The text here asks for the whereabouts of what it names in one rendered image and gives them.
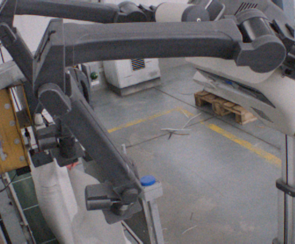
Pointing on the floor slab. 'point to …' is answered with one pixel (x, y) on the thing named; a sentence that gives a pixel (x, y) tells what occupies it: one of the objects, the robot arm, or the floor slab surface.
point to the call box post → (155, 221)
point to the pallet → (223, 107)
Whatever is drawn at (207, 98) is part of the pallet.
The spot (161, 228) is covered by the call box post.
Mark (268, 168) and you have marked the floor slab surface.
